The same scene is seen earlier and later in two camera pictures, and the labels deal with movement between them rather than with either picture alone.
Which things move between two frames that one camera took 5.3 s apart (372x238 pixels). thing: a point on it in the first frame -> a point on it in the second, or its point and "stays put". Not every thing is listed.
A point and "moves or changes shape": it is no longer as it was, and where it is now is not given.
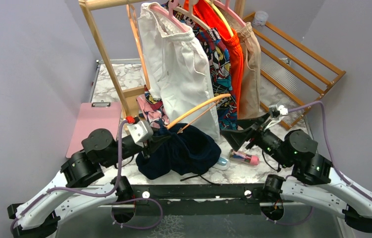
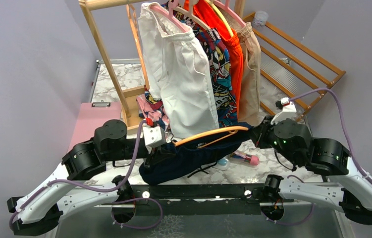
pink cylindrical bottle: (250, 159) stays put
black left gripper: (150, 145) -> (158, 156)
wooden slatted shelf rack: (292, 78) stays put
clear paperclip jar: (260, 18) stays put
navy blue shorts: (179, 147) moves or changes shape
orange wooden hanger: (212, 102) -> (235, 129)
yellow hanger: (222, 16) stays put
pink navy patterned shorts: (156, 118) stays put
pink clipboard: (92, 116) stays put
